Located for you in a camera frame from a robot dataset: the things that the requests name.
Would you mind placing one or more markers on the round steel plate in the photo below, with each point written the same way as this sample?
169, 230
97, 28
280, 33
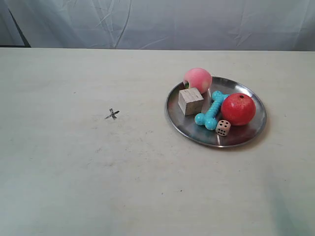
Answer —
237, 136

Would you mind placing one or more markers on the wooden cube block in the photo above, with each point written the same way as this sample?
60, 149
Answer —
190, 101

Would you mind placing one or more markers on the grey tape cross mark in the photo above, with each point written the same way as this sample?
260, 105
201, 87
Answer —
113, 114

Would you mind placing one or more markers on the turquoise bone toy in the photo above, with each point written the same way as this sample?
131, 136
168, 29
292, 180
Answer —
209, 118

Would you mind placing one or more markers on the pink peach toy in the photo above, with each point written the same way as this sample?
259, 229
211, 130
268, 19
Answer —
198, 78

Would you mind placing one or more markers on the white die black dots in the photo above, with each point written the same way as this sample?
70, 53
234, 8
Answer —
223, 127

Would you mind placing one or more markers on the red apple toy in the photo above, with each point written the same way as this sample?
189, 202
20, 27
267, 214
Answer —
238, 108

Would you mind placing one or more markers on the white backdrop cloth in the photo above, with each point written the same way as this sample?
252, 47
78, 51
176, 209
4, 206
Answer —
159, 24

